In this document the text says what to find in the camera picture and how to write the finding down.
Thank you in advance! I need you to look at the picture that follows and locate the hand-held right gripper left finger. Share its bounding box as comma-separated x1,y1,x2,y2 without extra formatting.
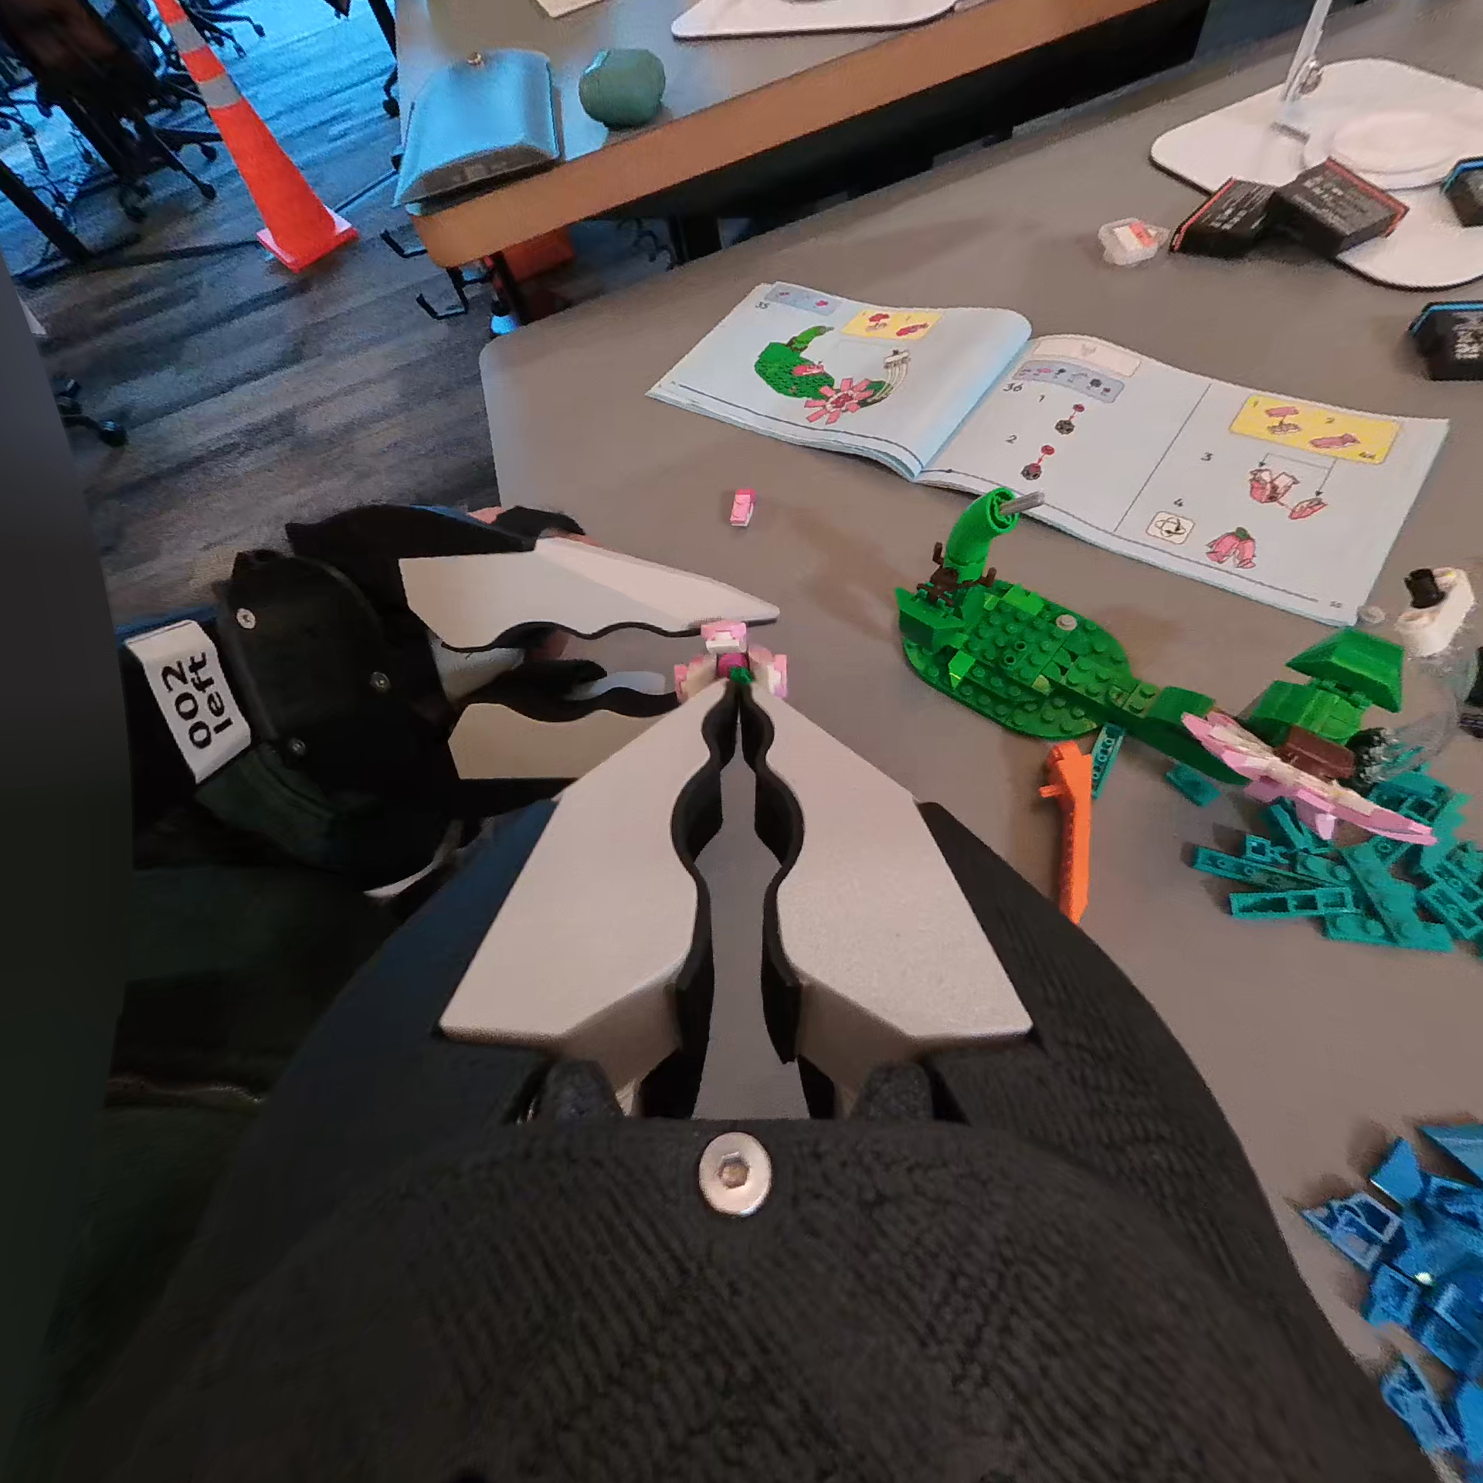
438,681,743,1097

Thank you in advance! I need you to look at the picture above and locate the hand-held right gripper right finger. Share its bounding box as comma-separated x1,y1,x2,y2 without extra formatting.
742,681,1035,1092

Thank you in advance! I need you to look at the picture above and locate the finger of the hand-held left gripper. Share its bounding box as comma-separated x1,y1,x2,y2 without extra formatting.
442,659,697,784
397,535,784,652

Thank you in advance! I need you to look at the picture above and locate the green lego leaf build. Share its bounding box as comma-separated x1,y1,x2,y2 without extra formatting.
896,485,1219,745

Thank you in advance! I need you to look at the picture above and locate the pile of teal lego pieces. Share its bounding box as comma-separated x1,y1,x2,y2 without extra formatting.
1165,723,1483,959

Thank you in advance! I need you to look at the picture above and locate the green lego plant pink flower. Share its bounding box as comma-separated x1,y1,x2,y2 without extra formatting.
1180,626,1440,847

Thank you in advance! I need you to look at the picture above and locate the lego instruction booklet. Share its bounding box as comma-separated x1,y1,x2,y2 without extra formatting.
644,282,1451,628

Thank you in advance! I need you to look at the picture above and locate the white and black lego piece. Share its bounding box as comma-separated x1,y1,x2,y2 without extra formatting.
1394,563,1476,657

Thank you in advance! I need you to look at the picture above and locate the pile of blue lego pieces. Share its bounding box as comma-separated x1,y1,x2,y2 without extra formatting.
1303,1117,1483,1464

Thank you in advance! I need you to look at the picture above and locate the orange brick separator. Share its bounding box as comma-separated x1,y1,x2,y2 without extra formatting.
1038,742,1096,926

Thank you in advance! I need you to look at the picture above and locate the orange box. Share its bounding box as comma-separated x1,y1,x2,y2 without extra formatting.
496,228,576,293

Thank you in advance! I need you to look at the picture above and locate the grey plastic pouch with label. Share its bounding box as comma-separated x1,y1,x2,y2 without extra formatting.
393,51,567,213

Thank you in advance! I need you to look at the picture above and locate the orange traffic cone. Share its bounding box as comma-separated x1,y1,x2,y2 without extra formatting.
156,0,361,276

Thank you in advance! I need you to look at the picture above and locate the green stone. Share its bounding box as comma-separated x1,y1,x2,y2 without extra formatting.
576,48,671,128

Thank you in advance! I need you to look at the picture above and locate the wooden table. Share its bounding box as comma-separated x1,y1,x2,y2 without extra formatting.
394,0,1213,331

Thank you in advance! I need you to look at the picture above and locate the black office chair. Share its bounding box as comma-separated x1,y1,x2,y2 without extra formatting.
0,0,250,284

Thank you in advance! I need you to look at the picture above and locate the white monitor stand base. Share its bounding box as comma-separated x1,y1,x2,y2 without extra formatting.
671,0,965,44
1150,0,1483,291

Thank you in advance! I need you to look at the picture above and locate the small black box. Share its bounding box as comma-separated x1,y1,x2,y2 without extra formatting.
1168,177,1280,259
1269,159,1411,259

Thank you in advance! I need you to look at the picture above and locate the white round pad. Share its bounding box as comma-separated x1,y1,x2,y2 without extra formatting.
1306,109,1463,190

